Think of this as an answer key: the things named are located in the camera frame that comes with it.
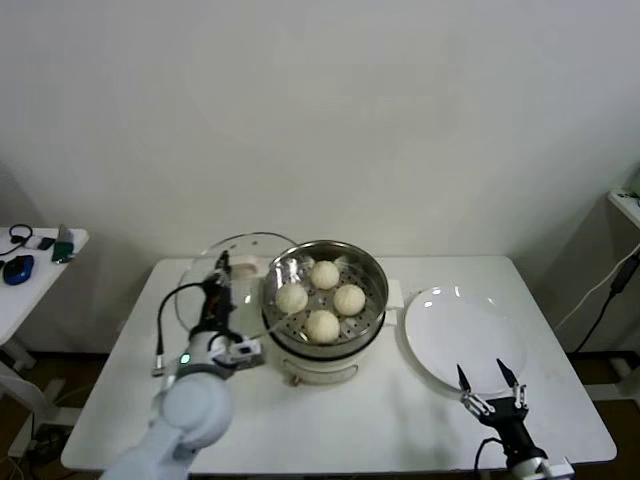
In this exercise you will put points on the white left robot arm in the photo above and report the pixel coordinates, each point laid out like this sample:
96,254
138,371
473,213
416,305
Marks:
195,410

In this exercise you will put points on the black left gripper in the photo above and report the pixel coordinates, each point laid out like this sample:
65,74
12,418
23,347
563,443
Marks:
216,305

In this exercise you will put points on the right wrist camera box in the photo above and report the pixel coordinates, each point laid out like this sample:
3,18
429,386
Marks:
557,470

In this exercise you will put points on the pale green plastic object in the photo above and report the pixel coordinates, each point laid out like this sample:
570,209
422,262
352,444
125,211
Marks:
632,189

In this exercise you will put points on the cream electric cooker base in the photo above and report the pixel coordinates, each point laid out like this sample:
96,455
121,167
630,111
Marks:
320,371

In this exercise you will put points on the green small object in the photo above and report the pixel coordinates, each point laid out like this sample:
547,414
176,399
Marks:
62,251

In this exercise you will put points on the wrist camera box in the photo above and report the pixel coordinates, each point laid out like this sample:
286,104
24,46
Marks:
245,352
557,470

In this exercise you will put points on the grey upright card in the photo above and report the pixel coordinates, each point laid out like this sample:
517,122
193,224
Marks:
65,233

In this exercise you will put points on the white steamed baozi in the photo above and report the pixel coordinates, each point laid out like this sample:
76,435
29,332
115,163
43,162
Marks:
325,274
349,300
291,298
321,325

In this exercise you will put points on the white side table with mouse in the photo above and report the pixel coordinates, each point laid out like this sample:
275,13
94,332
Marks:
35,290

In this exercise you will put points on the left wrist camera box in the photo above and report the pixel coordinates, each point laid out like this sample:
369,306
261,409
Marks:
245,352

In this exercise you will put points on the blue computer mouse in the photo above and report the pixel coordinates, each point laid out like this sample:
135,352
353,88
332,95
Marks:
19,270

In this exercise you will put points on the white round plate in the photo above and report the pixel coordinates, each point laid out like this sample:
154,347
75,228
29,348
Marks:
440,340

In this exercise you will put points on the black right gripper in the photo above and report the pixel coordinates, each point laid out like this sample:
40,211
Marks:
506,422

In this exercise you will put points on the stainless steel steamer basket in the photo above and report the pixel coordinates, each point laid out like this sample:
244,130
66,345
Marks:
370,320

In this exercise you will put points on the small black device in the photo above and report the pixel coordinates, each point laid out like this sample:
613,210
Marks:
46,244

